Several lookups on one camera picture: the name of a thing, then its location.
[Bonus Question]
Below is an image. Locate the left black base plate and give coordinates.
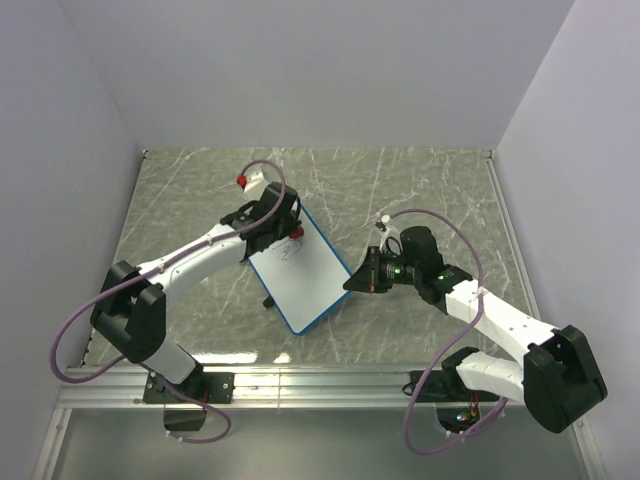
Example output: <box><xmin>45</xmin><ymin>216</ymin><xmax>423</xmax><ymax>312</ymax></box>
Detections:
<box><xmin>143</xmin><ymin>372</ymin><xmax>235</xmax><ymax>404</ymax></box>

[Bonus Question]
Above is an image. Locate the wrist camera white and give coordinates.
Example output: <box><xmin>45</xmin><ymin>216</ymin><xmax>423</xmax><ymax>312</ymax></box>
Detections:
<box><xmin>374</xmin><ymin>214</ymin><xmax>400</xmax><ymax>248</ymax></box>
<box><xmin>236</xmin><ymin>168</ymin><xmax>270</xmax><ymax>201</ymax></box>

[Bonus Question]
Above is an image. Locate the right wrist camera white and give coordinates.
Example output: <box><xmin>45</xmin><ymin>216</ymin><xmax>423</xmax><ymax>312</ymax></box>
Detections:
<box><xmin>374</xmin><ymin>214</ymin><xmax>400</xmax><ymax>248</ymax></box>

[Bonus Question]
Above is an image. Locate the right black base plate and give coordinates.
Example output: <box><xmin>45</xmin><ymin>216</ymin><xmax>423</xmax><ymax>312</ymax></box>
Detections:
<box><xmin>416</xmin><ymin>370</ymin><xmax>470</xmax><ymax>403</ymax></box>

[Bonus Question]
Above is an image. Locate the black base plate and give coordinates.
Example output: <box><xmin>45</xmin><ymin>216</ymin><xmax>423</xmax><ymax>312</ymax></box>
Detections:
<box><xmin>143</xmin><ymin>372</ymin><xmax>235</xmax><ymax>404</ymax></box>
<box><xmin>416</xmin><ymin>370</ymin><xmax>470</xmax><ymax>403</ymax></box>

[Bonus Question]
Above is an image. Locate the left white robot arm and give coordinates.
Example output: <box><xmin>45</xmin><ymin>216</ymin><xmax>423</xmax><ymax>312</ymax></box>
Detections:
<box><xmin>90</xmin><ymin>182</ymin><xmax>302</xmax><ymax>402</ymax></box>

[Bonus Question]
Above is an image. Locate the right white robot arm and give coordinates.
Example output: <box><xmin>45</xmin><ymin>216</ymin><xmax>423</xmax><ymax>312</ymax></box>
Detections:
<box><xmin>343</xmin><ymin>226</ymin><xmax>608</xmax><ymax>433</ymax></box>

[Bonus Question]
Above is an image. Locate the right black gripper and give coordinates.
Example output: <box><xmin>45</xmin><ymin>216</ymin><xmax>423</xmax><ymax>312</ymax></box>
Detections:
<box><xmin>344</xmin><ymin>247</ymin><xmax>421</xmax><ymax>294</ymax></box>

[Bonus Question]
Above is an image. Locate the aluminium mounting rail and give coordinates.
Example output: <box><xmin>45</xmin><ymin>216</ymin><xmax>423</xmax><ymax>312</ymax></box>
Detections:
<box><xmin>57</xmin><ymin>364</ymin><xmax>531</xmax><ymax>409</ymax></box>

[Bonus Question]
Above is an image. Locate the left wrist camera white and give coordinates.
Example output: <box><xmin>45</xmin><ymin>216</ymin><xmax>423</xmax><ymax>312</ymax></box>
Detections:
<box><xmin>236</xmin><ymin>168</ymin><xmax>270</xmax><ymax>201</ymax></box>

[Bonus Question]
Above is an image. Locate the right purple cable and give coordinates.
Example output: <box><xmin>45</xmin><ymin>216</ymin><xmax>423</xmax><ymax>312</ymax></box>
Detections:
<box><xmin>402</xmin><ymin>208</ymin><xmax>509</xmax><ymax>456</ymax></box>

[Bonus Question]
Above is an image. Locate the blue framed whiteboard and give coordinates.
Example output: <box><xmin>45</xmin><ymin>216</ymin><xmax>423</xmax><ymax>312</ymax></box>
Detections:
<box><xmin>249</xmin><ymin>208</ymin><xmax>351</xmax><ymax>335</ymax></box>

